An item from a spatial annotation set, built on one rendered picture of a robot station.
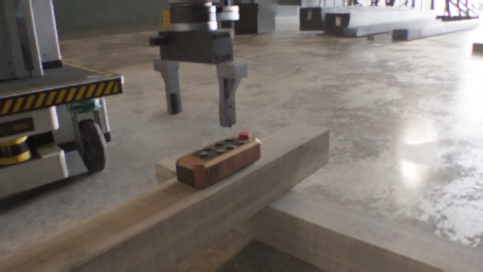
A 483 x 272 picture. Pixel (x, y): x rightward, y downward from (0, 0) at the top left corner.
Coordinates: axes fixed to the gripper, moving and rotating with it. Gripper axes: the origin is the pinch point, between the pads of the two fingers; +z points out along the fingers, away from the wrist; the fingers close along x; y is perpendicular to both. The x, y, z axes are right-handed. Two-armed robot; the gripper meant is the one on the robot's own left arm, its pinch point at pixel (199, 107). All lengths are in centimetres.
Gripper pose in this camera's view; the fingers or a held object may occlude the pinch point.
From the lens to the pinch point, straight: 64.4
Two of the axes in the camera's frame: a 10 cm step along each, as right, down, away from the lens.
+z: 0.4, 9.4, 3.3
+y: -6.5, 2.7, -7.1
